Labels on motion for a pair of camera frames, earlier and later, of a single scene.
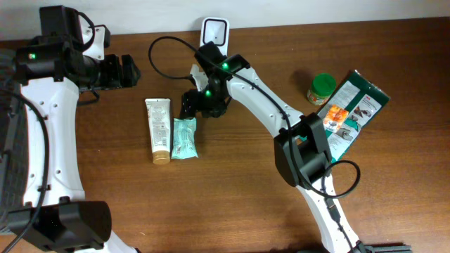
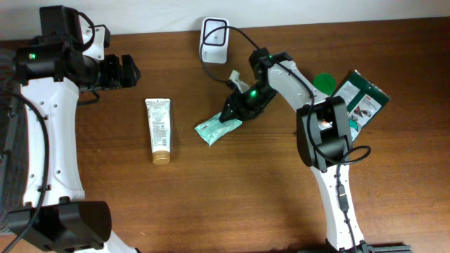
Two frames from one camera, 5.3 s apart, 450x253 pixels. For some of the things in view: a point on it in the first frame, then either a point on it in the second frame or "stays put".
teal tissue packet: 184,139 to 211,129
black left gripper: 122,79 stays put
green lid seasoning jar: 323,87 stays put
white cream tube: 159,114 stays put
